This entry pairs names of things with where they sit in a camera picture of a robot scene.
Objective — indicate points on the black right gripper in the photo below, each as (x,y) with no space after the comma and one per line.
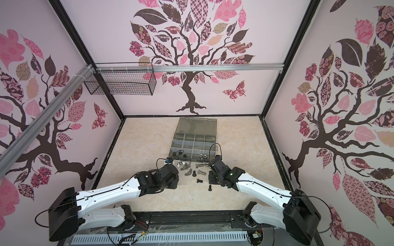
(212,177)

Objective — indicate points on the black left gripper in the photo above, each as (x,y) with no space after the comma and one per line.
(175,182)

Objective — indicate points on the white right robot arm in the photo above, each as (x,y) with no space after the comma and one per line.
(292,211)

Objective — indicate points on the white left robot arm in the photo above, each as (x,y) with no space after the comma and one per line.
(75,211)

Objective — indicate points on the silver wing nut lone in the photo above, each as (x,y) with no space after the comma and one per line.
(189,172)

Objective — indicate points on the green transparent organizer box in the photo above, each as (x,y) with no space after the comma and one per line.
(194,136)

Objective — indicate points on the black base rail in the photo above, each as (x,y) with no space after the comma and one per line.
(236,219)

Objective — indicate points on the white slotted cable duct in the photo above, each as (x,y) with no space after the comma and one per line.
(160,239)

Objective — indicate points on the black wire mesh basket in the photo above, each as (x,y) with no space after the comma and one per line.
(134,78)

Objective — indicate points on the aluminium rail back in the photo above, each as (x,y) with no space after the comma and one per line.
(191,68)

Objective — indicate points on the aluminium rail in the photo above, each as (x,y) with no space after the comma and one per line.
(191,68)
(16,149)

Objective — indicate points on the aluminium rail left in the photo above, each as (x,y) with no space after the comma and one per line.
(16,149)

